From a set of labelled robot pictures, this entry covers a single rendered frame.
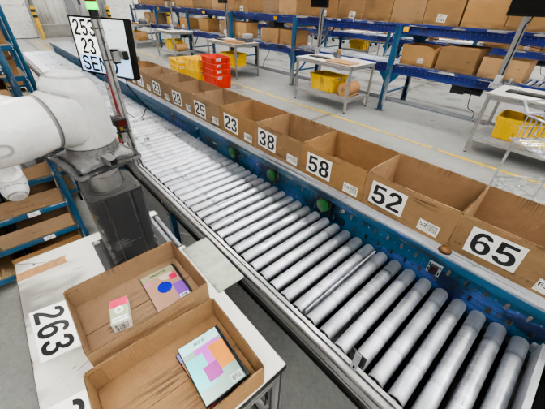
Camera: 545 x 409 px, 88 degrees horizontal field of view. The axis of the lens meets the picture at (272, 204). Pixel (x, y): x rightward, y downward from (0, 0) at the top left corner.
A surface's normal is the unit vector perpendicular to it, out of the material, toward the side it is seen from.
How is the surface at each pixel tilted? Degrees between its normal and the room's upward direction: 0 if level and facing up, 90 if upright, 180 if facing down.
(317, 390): 0
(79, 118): 89
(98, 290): 89
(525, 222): 89
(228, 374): 0
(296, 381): 0
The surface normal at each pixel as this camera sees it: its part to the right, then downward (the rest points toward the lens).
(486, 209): -0.74, 0.38
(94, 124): 0.76, 0.42
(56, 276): 0.02, -0.81
